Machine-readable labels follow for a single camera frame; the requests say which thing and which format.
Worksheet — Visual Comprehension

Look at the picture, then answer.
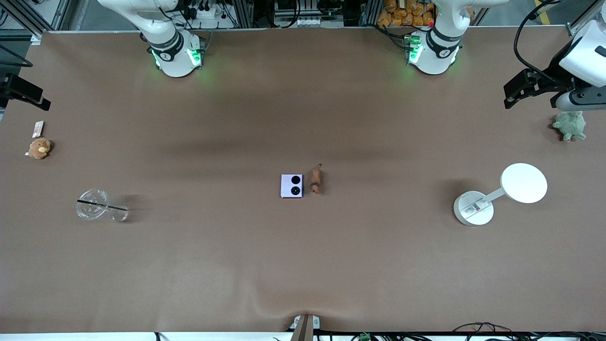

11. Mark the white box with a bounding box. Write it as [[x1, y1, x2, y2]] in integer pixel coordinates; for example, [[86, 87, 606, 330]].
[[281, 174, 304, 198]]

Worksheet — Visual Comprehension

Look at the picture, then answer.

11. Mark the brown plush toy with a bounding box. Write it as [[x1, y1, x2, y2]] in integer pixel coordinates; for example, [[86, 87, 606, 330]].
[[25, 137, 53, 160]]

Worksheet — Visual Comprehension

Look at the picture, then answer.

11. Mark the green plush turtle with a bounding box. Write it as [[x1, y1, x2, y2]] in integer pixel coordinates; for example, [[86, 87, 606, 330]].
[[553, 108, 588, 143]]

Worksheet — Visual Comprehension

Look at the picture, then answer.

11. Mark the white round desk lamp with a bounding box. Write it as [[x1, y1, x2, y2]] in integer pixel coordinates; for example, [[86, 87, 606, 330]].
[[454, 163, 548, 227]]

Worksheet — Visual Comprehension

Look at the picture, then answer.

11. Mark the clear plastic cup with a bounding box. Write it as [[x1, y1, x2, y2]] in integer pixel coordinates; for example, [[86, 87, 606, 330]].
[[76, 188, 129, 223]]

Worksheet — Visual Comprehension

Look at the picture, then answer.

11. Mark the black drinking straw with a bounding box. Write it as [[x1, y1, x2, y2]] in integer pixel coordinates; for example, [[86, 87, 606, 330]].
[[77, 199, 128, 212]]

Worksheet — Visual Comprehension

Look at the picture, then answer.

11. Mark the orange plush toy pile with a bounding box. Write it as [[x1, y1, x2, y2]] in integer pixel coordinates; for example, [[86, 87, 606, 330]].
[[377, 0, 435, 27]]

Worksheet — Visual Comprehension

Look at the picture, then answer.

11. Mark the white power strip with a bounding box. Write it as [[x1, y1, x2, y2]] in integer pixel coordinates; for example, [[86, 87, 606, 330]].
[[188, 7, 231, 20]]

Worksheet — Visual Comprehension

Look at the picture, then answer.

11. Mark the brown table cover sheet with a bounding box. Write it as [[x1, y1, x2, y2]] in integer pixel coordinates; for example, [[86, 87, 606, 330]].
[[0, 26, 606, 334]]

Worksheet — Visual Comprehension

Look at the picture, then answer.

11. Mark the aluminium frame beam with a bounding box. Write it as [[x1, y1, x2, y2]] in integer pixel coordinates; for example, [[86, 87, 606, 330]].
[[566, 13, 598, 36]]

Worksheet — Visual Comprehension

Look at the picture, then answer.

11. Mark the metal table edge bracket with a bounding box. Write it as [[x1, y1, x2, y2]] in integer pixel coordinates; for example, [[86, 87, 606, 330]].
[[289, 314, 321, 341]]

